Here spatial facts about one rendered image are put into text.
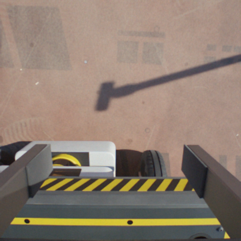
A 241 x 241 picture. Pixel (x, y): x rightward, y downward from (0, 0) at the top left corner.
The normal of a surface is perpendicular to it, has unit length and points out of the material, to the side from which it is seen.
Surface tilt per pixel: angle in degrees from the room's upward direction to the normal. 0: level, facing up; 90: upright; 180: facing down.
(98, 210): 0
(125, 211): 0
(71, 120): 0
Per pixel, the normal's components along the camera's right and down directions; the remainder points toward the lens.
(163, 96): 0.00, 0.25
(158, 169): 0.01, -0.62
